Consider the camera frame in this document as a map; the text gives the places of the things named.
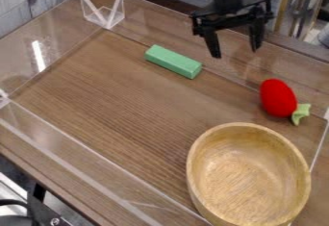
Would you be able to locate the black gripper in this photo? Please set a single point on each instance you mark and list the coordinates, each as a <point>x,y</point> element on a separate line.
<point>223,14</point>

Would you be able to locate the red plush fruit green leaf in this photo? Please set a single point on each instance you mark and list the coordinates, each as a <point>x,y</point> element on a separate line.
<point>279,101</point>

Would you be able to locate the green rectangular block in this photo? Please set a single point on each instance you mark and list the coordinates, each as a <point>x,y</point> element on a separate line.
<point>172,61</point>

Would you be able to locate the wooden chair in background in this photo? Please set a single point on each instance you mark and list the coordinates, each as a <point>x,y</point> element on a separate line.
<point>295,17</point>

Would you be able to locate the wooden bowl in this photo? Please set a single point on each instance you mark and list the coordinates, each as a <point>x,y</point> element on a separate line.
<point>247,176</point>

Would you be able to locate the clear acrylic corner bracket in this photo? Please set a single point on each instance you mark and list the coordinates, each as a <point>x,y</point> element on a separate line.
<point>104,17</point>

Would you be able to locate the clear acrylic tray wall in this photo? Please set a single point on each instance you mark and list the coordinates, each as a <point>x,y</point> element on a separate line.
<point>97,123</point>

